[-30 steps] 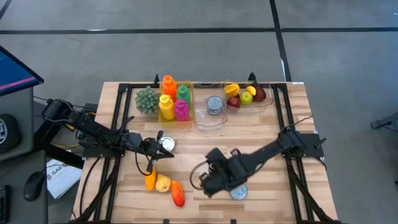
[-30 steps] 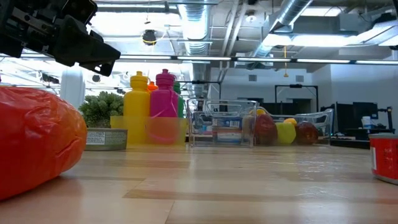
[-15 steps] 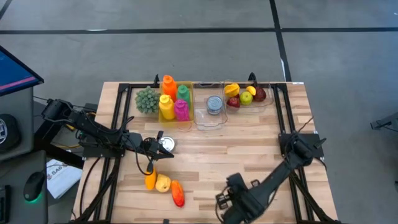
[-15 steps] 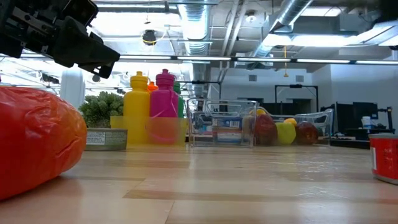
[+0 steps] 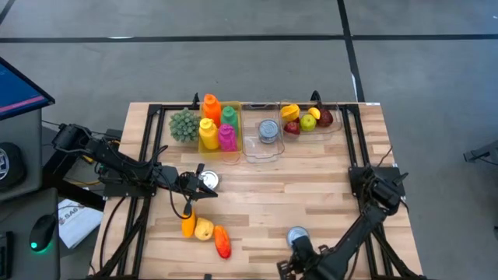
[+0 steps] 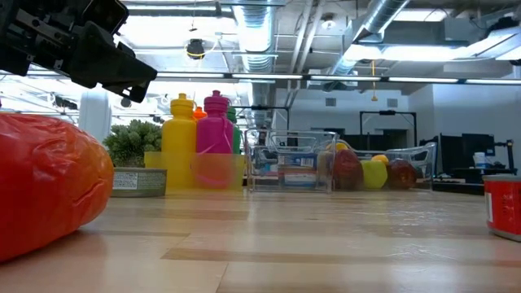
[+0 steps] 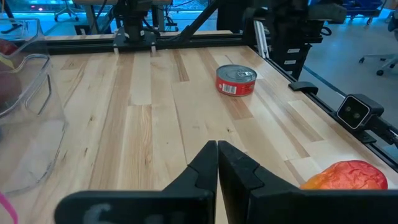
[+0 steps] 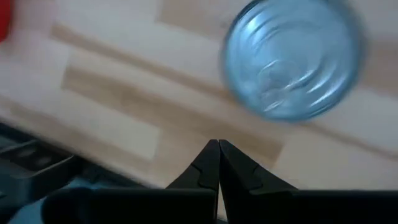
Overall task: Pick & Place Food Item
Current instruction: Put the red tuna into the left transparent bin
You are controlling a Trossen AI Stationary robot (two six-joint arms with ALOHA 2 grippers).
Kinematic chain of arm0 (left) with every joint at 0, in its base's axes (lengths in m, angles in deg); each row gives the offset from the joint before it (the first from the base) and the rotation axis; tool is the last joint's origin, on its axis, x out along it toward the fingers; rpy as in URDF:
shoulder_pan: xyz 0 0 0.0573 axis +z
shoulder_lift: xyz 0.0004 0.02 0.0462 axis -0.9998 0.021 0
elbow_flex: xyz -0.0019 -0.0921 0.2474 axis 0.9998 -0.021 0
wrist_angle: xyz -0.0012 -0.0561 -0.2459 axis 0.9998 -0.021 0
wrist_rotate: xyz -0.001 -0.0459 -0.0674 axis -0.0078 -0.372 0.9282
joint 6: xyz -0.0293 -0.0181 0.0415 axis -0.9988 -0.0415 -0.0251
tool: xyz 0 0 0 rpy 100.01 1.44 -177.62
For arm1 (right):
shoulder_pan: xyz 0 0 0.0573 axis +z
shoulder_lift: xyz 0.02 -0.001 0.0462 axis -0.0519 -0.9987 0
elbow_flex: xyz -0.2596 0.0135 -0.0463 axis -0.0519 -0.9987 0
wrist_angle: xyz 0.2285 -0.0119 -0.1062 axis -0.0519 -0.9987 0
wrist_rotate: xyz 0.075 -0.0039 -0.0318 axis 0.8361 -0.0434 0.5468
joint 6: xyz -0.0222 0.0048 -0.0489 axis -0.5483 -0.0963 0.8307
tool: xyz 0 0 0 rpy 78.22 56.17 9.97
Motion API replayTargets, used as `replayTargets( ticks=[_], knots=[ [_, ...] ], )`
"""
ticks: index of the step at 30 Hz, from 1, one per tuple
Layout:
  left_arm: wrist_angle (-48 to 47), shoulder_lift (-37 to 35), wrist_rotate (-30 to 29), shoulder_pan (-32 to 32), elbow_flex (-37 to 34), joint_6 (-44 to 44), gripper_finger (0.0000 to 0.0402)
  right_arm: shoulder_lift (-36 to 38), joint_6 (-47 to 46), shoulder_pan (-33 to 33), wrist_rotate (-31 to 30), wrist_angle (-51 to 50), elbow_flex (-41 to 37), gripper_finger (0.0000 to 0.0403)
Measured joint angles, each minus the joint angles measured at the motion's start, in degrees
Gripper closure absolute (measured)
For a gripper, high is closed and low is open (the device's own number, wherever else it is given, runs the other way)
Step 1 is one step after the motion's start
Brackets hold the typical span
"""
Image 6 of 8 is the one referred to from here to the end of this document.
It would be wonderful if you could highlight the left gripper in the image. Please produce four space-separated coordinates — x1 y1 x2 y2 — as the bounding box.
18 0 159 104

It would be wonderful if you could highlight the yellow plastic bottle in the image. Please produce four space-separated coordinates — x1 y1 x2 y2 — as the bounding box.
161 92 198 190

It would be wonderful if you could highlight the tin can olive label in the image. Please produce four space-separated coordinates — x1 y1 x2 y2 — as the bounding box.
108 166 168 199

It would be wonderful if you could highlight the pink plastic bottle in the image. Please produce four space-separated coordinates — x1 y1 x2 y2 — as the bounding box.
194 90 234 189

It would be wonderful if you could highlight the green plastic bottle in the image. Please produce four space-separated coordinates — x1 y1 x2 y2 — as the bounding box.
225 106 243 155

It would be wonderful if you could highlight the tin can colourful label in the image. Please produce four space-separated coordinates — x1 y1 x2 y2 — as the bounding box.
278 166 319 189

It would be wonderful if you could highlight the yellow toy starfruit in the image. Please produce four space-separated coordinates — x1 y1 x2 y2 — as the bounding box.
324 141 350 164

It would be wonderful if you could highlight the dark red lumpy fruit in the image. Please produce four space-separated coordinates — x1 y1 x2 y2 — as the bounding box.
333 149 364 191

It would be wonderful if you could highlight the green toy apple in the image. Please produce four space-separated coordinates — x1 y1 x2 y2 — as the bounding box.
360 160 388 190

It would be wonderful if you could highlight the dark red fig-shaped fruit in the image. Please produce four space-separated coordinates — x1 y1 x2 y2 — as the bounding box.
386 158 418 190

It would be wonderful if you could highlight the tin can red label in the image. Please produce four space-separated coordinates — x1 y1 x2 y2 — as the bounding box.
483 174 521 243

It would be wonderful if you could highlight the white building pillar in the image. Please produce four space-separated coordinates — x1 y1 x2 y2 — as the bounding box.
77 90 112 143

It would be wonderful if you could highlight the green broccoli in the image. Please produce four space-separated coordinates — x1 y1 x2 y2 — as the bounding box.
102 119 164 168

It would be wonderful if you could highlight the yellow translucent plastic bin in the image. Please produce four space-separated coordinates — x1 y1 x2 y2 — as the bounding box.
142 151 247 192

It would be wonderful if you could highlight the red-orange oblong toy fruit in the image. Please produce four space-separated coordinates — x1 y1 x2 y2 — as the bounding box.
0 112 116 264

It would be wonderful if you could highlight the narrow clear plastic bin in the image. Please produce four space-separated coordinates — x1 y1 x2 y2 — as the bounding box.
243 129 339 195

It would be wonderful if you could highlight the long ceiling light bar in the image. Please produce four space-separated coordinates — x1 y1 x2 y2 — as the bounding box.
154 69 521 85

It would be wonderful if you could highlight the wide clear plastic bin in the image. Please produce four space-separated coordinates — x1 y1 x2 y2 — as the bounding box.
335 139 437 191

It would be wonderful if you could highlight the black desk monitor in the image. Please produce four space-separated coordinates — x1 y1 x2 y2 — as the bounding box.
440 135 463 176
462 133 496 170

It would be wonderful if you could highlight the silver ventilation duct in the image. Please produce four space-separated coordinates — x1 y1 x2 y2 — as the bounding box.
329 0 410 77
234 0 278 131

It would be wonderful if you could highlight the black workstation frame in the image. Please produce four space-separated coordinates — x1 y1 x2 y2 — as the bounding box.
359 109 418 142

